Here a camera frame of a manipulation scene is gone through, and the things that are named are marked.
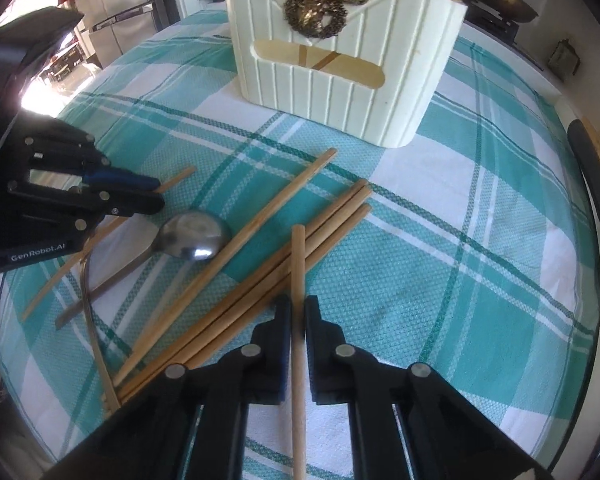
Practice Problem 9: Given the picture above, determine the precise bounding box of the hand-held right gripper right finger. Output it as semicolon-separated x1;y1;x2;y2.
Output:
304;295;551;480

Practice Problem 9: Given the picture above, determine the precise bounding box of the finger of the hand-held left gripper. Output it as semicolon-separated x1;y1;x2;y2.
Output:
7;182;166;229
10;112;161;195

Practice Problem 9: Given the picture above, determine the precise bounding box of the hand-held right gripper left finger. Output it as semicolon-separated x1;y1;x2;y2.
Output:
80;294;294;480

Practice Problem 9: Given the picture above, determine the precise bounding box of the metal spoon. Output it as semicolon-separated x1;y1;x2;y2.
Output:
56;211;234;330

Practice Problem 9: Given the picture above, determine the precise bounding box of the cream ribbed utensil holder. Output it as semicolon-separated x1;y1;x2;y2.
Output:
223;0;468;149

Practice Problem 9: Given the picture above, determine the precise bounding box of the thin golden metal utensil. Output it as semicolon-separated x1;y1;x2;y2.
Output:
80;252;122;416

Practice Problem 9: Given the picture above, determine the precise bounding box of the stainless steel fridge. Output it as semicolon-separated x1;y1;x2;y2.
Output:
65;0;156;68

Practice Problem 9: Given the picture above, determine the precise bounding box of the small metal grater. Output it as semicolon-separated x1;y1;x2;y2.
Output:
547;39;578;78

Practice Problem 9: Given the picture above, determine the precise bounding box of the black handle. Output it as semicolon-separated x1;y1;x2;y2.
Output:
567;119;600;238

